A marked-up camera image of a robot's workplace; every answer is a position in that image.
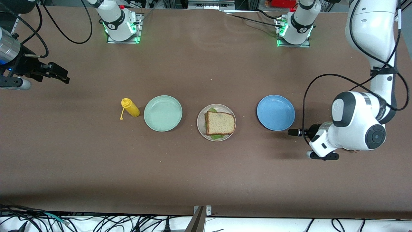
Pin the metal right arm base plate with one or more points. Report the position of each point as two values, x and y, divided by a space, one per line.
139 32

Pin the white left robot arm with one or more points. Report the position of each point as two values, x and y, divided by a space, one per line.
370 122

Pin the beige plate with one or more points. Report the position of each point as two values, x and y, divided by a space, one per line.
201 127

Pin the blue plate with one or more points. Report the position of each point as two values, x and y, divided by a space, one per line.
276 112

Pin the black power plug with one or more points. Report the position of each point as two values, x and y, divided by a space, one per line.
166 226

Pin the red box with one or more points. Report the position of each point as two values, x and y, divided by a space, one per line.
283 3

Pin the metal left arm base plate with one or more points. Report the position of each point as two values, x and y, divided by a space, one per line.
305 45

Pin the mint green plate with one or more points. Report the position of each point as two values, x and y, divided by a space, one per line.
162 112

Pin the yellow mustard squeeze bottle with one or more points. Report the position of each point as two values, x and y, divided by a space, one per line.
131 109

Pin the grey metal beam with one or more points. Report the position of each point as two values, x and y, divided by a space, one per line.
196 224

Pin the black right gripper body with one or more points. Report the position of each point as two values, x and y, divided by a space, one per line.
28 66

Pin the green lettuce leaf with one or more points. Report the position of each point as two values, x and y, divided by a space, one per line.
212 110

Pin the silver metal box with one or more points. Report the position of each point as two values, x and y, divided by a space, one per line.
210 4

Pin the silver table edge bracket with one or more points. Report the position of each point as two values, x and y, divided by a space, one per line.
208 211

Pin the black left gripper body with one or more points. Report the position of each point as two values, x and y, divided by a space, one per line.
313 131

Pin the aluminium table edge rail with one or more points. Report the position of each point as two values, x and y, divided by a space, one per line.
14 28

